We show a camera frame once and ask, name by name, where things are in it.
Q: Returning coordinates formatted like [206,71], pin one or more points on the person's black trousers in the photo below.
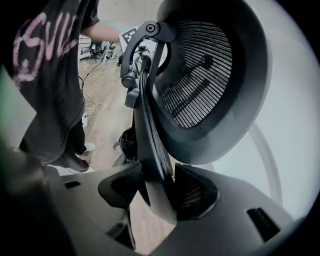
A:
[77,140]

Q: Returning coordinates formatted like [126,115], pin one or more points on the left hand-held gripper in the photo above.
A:
[128,37]

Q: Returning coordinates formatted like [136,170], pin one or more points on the person's white shoe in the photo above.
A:
[82,165]
[90,146]

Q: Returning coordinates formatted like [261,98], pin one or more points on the person's right white shoe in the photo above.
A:
[82,165]

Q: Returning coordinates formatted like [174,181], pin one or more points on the person's black printed t-shirt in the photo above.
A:
[50,87]

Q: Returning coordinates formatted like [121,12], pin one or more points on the black mesh office chair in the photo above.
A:
[250,75]

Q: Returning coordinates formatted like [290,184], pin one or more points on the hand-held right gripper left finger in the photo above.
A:
[95,220]

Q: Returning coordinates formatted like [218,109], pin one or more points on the person's left white shoe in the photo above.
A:
[90,146]

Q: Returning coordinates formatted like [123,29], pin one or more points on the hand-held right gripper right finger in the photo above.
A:
[225,212]

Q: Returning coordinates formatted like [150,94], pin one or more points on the white power strip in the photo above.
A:
[85,120]

